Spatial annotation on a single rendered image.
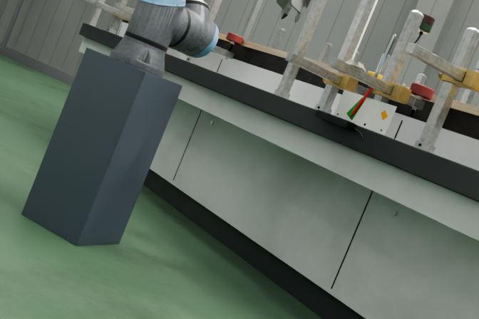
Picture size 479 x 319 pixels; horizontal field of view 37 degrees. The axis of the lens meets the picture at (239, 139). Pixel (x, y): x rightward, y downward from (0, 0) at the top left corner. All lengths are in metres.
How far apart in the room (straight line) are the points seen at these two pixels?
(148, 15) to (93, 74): 0.26
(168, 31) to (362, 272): 1.07
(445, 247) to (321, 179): 0.64
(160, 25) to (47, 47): 6.72
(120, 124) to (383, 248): 0.99
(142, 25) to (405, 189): 0.99
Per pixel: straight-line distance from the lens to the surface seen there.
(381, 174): 2.35
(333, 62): 2.22
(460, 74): 2.22
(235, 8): 7.85
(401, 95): 2.38
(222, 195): 3.28
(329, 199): 2.77
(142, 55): 2.38
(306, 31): 2.82
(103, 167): 2.33
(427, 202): 2.22
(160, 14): 2.39
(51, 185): 2.44
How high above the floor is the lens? 0.64
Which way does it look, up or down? 3 degrees down
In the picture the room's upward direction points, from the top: 22 degrees clockwise
